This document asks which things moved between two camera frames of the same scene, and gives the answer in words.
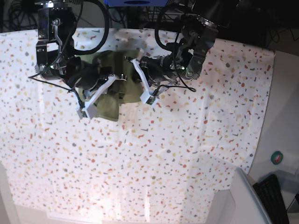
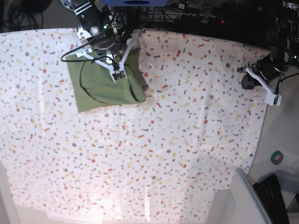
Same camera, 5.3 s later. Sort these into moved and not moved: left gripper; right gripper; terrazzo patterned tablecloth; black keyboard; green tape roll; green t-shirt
Moved: right gripper; green t-shirt; left gripper
Not moved: terrazzo patterned tablecloth; green tape roll; black keyboard
